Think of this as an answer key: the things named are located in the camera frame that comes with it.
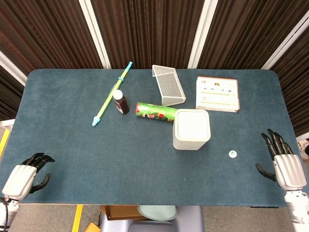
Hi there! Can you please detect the brown ribbed partition panel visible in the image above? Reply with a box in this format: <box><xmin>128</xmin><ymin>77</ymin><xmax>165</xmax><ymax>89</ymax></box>
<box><xmin>272</xmin><ymin>36</ymin><xmax>309</xmax><ymax>136</ymax></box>
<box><xmin>197</xmin><ymin>0</ymin><xmax>309</xmax><ymax>70</ymax></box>
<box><xmin>90</xmin><ymin>0</ymin><xmax>206</xmax><ymax>70</ymax></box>
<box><xmin>0</xmin><ymin>0</ymin><xmax>103</xmax><ymax>71</ymax></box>
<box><xmin>0</xmin><ymin>65</ymin><xmax>25</xmax><ymax>121</ymax></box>

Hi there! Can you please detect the pale green round plate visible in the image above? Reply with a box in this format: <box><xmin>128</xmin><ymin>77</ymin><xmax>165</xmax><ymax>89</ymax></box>
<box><xmin>137</xmin><ymin>205</ymin><xmax>179</xmax><ymax>222</ymax></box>

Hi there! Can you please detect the white flat cardboard box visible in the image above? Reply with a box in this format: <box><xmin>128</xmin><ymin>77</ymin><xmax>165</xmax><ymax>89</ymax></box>
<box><xmin>195</xmin><ymin>76</ymin><xmax>241</xmax><ymax>113</ymax></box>

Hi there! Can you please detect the white square lidded bin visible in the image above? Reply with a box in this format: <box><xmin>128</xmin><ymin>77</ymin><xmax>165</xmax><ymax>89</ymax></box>
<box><xmin>172</xmin><ymin>108</ymin><xmax>211</xmax><ymax>150</ymax></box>

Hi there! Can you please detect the green patterned tube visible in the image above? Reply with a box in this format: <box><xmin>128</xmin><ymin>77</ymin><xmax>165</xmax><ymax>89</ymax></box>
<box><xmin>135</xmin><ymin>101</ymin><xmax>179</xmax><ymax>123</ymax></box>

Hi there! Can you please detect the brown cardboard box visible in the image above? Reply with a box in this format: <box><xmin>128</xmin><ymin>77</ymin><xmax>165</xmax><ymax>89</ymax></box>
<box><xmin>100</xmin><ymin>205</ymin><xmax>148</xmax><ymax>221</ymax></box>

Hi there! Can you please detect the grey plastic stool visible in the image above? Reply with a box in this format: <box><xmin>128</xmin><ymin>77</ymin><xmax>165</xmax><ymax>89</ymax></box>
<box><xmin>99</xmin><ymin>205</ymin><xmax>205</xmax><ymax>232</ymax></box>

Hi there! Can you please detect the orange floor object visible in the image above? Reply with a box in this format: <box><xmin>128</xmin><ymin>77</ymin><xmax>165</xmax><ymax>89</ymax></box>
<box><xmin>84</xmin><ymin>222</ymin><xmax>101</xmax><ymax>232</ymax></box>

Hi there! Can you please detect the right black-and-silver robot hand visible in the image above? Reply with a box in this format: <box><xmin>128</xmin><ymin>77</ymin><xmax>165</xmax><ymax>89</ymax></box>
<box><xmin>255</xmin><ymin>129</ymin><xmax>308</xmax><ymax>191</ymax></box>

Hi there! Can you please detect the white frame piece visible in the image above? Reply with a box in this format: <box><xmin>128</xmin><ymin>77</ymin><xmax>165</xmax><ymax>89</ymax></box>
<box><xmin>0</xmin><ymin>119</ymin><xmax>15</xmax><ymax>129</ymax></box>

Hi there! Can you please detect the green and blue water squirter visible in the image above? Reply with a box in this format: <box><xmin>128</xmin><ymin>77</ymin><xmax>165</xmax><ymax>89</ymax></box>
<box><xmin>91</xmin><ymin>61</ymin><xmax>134</xmax><ymax>127</ymax></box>

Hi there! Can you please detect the blue felt table mat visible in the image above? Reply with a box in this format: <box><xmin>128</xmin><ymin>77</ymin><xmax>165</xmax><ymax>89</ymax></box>
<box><xmin>1</xmin><ymin>69</ymin><xmax>309</xmax><ymax>208</ymax></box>

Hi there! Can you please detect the white shoe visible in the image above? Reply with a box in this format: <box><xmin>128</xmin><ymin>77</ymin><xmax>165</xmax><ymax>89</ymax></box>
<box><xmin>297</xmin><ymin>139</ymin><xmax>309</xmax><ymax>160</ymax></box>

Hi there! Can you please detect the dark brown bottle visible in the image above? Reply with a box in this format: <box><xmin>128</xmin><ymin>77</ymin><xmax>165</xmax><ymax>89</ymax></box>
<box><xmin>112</xmin><ymin>89</ymin><xmax>130</xmax><ymax>115</ymax></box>

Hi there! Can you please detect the left black-and-silver robot hand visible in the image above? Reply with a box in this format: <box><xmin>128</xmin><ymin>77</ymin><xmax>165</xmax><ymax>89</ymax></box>
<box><xmin>1</xmin><ymin>152</ymin><xmax>56</xmax><ymax>201</ymax></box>

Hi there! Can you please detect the white wire mesh rack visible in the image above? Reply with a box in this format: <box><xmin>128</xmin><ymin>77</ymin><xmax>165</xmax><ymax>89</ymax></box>
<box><xmin>152</xmin><ymin>64</ymin><xmax>186</xmax><ymax>107</ymax></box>

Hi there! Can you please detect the white partition post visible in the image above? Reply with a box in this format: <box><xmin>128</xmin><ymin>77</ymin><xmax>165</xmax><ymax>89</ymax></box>
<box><xmin>78</xmin><ymin>0</ymin><xmax>112</xmax><ymax>70</ymax></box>
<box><xmin>262</xmin><ymin>14</ymin><xmax>309</xmax><ymax>71</ymax></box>
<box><xmin>187</xmin><ymin>0</ymin><xmax>219</xmax><ymax>70</ymax></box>
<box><xmin>0</xmin><ymin>50</ymin><xmax>27</xmax><ymax>87</ymax></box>

